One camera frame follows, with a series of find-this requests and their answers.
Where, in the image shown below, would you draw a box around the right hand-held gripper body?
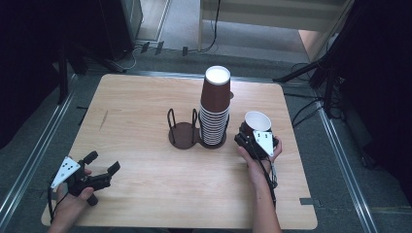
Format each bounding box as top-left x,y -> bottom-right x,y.
234,130 -> 280,160

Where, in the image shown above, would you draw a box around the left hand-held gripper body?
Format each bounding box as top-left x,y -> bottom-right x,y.
51,156 -> 113,207

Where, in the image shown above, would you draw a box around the stack of brown paper cups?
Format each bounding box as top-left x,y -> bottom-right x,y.
198,65 -> 232,147

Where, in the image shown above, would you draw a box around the dark brown double cup rack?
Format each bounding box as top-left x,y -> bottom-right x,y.
166,108 -> 231,150

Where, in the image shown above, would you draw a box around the person's right hand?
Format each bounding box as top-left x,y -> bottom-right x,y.
236,135 -> 284,180

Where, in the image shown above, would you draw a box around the person's left hand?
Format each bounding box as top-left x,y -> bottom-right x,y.
51,166 -> 95,227

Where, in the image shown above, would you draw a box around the black tripod stand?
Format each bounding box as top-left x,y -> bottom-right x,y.
272,32 -> 344,119

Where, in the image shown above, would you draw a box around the black metal stand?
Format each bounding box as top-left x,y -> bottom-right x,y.
57,45 -> 88,105

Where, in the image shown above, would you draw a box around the dark curtain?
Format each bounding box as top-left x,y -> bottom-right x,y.
336,0 -> 412,208
0,0 -> 105,150

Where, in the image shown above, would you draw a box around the black cabinet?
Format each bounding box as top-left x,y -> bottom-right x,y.
96,0 -> 144,62

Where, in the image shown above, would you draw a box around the metal floor rail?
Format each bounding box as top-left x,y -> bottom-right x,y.
317,106 -> 378,233
0,73 -> 79,224
125,70 -> 280,83

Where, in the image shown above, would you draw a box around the left hand-held gripper cable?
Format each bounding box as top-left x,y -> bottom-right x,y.
48,183 -> 71,224

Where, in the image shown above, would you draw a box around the hand-held gripper cable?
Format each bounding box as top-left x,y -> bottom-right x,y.
251,149 -> 280,208
48,183 -> 71,224

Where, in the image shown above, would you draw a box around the right hand-held gripper cable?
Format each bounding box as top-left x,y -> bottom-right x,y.
251,149 -> 280,208

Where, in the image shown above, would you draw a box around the black floor cables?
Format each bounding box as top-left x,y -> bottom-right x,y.
285,91 -> 325,128

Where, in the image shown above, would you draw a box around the white floor cable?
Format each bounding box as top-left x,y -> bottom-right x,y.
115,45 -> 144,73

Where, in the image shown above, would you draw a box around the black hanging cable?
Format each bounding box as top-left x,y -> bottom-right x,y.
188,0 -> 223,53

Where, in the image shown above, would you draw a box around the white furniture frame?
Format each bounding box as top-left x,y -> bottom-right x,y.
197,0 -> 356,51

